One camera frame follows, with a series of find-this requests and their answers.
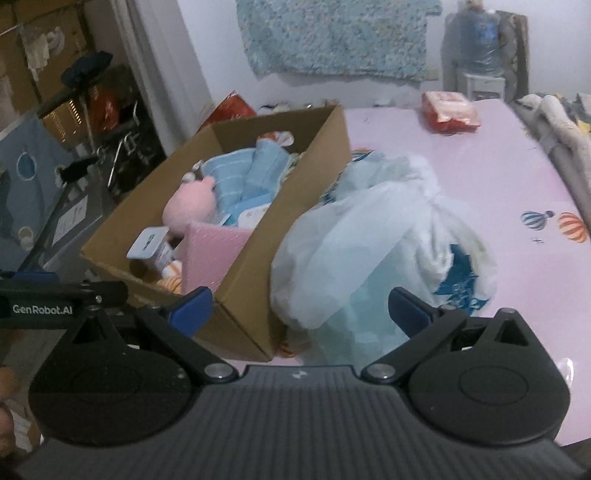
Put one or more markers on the stack of cardboard boxes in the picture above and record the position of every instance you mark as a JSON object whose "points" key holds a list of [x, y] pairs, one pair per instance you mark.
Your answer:
{"points": [[27, 69]]}

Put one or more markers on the grey blanket yellow print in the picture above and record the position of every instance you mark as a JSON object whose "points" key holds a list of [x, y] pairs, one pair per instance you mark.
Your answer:
{"points": [[572, 108]]}

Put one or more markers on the blue water bottle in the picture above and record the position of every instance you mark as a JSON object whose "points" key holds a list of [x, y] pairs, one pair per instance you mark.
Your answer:
{"points": [[473, 37]]}

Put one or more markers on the person's left hand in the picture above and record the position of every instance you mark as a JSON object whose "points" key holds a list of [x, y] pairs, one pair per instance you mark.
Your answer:
{"points": [[7, 383]]}

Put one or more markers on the blue patterned wall cloth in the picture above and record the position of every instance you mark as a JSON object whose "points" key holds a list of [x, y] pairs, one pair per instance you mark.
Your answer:
{"points": [[337, 37]]}

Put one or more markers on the white plastic bag blue print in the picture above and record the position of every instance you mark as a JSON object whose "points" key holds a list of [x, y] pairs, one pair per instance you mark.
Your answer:
{"points": [[369, 230]]}

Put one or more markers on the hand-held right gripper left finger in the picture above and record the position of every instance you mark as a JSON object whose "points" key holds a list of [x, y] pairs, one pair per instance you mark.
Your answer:
{"points": [[194, 304]]}

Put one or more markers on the black metal cart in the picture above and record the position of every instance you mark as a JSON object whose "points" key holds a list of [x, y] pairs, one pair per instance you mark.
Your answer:
{"points": [[129, 147]]}

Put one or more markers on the white knitted blanket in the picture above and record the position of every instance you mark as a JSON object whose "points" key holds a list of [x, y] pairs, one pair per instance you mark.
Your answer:
{"points": [[568, 138]]}

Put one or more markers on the pink wet wipes pack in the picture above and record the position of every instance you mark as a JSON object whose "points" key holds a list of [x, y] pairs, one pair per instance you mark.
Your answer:
{"points": [[450, 110]]}

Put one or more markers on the cardboard box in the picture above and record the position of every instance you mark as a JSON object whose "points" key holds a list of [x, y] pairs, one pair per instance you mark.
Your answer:
{"points": [[249, 286]]}

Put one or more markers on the pink printed tablecloth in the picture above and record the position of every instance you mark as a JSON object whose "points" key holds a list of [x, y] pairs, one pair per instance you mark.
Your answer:
{"points": [[508, 175]]}

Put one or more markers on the yogurt cup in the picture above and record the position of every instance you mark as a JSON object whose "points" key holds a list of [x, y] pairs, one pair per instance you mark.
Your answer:
{"points": [[147, 242]]}

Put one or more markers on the pink plush toy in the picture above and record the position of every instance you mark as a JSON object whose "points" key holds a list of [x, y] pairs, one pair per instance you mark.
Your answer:
{"points": [[189, 207]]}

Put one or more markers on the orange snack bag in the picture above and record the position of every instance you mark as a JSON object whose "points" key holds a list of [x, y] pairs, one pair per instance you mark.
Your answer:
{"points": [[231, 108]]}

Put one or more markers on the white water dispenser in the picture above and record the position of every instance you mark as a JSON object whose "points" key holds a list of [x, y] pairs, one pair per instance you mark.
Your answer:
{"points": [[482, 87]]}

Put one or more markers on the blue printed cloth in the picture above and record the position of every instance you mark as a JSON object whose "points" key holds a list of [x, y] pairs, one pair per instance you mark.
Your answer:
{"points": [[27, 170]]}

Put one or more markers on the orange striped white sock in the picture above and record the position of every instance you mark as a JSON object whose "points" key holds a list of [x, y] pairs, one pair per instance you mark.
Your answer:
{"points": [[171, 272]]}

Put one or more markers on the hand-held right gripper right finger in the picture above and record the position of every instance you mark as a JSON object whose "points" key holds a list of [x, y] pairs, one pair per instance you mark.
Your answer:
{"points": [[406, 304]]}

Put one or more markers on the red bag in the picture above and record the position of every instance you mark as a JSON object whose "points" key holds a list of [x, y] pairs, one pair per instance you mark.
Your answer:
{"points": [[105, 108]]}

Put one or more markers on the blue checkered towel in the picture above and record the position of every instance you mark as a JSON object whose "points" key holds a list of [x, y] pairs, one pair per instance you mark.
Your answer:
{"points": [[240, 184]]}

